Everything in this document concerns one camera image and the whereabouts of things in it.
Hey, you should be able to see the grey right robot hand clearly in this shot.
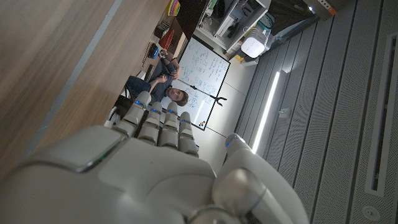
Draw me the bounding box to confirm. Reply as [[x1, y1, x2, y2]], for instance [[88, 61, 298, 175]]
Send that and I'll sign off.
[[0, 90, 310, 224]]

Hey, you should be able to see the dark blue mug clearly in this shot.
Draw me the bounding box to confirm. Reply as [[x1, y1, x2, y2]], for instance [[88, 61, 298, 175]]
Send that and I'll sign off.
[[125, 75, 154, 101]]

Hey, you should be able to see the seated person in dark shirt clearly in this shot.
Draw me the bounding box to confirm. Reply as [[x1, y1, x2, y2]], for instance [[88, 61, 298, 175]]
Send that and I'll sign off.
[[148, 57, 190, 108]]

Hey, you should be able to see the black keyboard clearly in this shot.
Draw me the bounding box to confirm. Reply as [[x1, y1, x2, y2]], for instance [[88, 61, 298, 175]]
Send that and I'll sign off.
[[144, 63, 155, 83]]

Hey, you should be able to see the black forked stand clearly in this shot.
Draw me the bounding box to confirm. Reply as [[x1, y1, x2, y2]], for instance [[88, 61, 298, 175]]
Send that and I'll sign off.
[[176, 78, 228, 108]]

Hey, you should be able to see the whiteboard with blue writing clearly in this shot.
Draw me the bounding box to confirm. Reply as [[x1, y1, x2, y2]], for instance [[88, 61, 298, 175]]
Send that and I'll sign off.
[[159, 35, 232, 132]]

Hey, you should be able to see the ceiling light strip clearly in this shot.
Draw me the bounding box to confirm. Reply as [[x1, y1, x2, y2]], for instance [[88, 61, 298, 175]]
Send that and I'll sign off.
[[251, 70, 281, 155]]

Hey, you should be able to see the black and white block rack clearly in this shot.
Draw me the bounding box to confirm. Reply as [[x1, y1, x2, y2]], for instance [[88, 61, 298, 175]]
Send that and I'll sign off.
[[154, 19, 170, 40]]

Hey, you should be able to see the white ceiling sensor box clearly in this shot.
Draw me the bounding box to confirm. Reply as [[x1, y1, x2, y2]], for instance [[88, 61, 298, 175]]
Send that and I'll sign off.
[[278, 107, 294, 119]]

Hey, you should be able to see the white air purifier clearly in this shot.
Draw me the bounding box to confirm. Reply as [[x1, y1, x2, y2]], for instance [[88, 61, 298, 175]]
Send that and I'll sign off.
[[240, 29, 270, 59]]

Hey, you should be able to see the white shelf cabinet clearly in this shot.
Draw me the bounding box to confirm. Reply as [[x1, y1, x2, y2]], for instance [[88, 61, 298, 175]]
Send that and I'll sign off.
[[195, 0, 272, 54]]

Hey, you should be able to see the round ceiling sprinkler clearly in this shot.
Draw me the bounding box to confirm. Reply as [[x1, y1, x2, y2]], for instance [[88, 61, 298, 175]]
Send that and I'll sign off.
[[361, 205, 381, 223]]

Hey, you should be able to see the ceiling vent slot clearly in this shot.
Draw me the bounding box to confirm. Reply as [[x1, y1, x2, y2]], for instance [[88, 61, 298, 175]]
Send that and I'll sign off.
[[363, 30, 398, 198]]

